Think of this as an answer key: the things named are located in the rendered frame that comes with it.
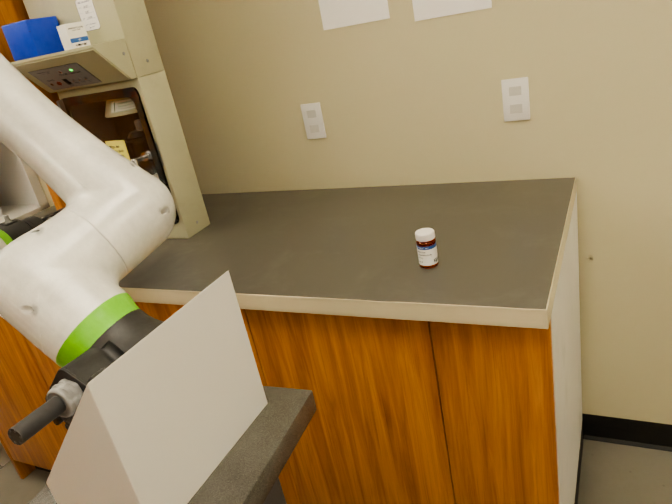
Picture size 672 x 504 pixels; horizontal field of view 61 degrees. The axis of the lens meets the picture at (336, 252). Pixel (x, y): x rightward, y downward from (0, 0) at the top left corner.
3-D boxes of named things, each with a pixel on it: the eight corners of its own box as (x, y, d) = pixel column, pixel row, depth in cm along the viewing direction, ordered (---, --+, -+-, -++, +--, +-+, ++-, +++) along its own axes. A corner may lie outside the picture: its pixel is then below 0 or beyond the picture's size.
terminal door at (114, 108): (107, 224, 183) (60, 98, 167) (181, 223, 169) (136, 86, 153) (105, 225, 182) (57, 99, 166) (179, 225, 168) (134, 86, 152)
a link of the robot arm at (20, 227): (-1, 268, 130) (26, 270, 126) (-22, 220, 125) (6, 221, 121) (22, 256, 135) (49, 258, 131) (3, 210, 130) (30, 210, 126)
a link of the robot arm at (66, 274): (157, 280, 79) (54, 194, 80) (65, 366, 71) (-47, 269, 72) (158, 311, 90) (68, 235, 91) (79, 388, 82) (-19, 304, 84)
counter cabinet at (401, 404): (134, 377, 285) (67, 208, 250) (583, 442, 193) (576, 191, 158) (20, 478, 231) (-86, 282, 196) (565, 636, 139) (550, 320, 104)
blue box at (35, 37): (44, 55, 161) (32, 21, 158) (69, 50, 157) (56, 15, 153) (14, 61, 153) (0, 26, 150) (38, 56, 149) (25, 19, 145)
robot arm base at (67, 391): (50, 424, 60) (7, 387, 60) (16, 492, 67) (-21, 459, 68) (194, 312, 82) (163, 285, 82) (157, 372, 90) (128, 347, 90)
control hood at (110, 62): (56, 91, 167) (42, 56, 163) (138, 77, 152) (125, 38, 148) (22, 100, 157) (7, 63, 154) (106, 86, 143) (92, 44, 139)
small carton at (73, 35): (82, 47, 152) (74, 23, 150) (91, 45, 149) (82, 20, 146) (64, 50, 149) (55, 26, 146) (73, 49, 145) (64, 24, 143)
